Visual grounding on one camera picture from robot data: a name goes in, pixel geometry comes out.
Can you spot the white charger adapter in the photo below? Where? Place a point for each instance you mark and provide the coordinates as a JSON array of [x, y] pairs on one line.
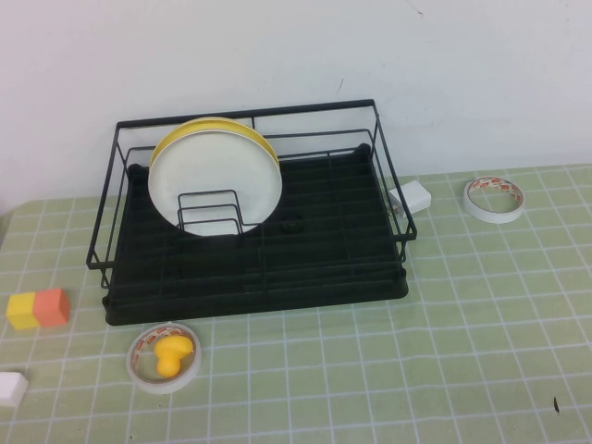
[[416, 196]]

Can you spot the yellow plate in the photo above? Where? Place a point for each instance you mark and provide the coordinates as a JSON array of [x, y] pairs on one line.
[[203, 124]]

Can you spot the yellow cube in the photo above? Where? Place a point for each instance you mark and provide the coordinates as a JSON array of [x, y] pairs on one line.
[[20, 313]]

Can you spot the white foam cube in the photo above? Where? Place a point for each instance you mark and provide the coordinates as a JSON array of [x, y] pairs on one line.
[[11, 388]]

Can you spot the white tape roll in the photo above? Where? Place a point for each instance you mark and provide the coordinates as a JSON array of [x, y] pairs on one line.
[[162, 386], [490, 218]]

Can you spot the black plastic drain tray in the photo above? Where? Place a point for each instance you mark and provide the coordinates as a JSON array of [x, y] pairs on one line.
[[324, 259]]

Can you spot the orange cube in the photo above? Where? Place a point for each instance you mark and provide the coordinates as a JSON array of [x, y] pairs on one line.
[[50, 307]]

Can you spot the white ribbed plate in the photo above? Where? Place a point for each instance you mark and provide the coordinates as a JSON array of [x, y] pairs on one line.
[[217, 171]]

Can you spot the yellow rubber duck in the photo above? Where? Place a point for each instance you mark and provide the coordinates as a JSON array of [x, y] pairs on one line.
[[171, 351]]

